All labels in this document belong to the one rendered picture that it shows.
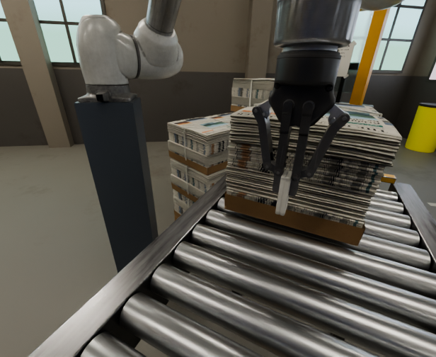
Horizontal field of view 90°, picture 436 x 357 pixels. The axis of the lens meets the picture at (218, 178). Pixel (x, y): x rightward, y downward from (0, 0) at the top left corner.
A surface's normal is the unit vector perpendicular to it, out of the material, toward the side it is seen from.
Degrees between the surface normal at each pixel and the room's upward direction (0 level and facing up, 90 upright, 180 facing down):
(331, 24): 90
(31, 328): 0
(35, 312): 0
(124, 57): 91
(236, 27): 90
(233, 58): 90
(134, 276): 0
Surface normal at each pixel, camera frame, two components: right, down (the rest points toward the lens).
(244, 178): -0.44, 0.39
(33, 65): 0.18, 0.44
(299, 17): -0.66, 0.32
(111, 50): 0.67, 0.31
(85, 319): 0.02, -0.90
